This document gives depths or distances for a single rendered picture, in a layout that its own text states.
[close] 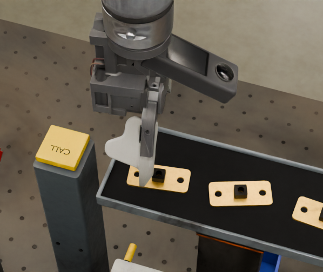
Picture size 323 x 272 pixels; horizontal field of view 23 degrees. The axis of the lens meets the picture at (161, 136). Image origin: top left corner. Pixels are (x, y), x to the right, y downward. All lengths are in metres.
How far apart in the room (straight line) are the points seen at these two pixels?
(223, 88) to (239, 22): 2.01
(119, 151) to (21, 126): 0.82
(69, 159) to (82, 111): 0.64
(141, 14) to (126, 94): 0.13
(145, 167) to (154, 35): 0.18
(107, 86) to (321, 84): 1.90
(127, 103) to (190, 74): 0.09
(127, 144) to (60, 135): 0.22
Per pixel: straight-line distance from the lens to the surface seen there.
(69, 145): 1.12
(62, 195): 1.17
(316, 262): 1.04
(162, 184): 1.07
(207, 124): 1.71
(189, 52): 0.88
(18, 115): 1.75
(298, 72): 2.76
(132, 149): 0.93
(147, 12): 0.78
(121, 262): 1.07
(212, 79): 0.88
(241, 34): 2.85
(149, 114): 0.89
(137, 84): 0.88
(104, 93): 0.90
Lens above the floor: 2.07
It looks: 54 degrees down
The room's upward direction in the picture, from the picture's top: straight up
